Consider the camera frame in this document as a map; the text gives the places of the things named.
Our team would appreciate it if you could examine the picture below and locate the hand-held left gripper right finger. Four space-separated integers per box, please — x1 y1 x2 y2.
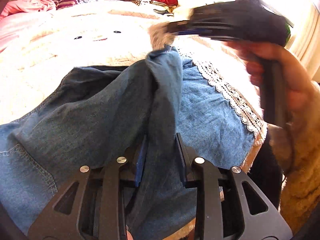
175 132 293 240

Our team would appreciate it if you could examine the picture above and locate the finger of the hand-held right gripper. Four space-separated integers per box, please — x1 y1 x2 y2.
169 21 214 37

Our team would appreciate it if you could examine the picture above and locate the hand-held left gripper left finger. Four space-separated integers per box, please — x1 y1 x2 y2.
27 134 148 240

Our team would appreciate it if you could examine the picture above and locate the blue denim pants lace trim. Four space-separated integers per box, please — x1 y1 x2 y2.
0 45 267 240

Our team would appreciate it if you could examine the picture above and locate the person's right forearm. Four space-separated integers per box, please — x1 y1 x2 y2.
269 80 320 234

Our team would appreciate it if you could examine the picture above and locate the person's right hand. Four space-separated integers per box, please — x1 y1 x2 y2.
225 41 314 117

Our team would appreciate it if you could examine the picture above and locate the light curtain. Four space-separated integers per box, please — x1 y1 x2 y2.
285 1 320 83

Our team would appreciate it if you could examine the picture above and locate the person's dark clothing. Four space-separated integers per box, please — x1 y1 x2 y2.
246 127 284 208

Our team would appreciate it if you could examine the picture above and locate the purple striped pillow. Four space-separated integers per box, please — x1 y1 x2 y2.
53 0 83 10

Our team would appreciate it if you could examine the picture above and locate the pink bear print blanket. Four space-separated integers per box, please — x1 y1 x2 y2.
0 0 269 175

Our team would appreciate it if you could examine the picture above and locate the pink quilt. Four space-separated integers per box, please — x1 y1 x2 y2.
0 0 57 53

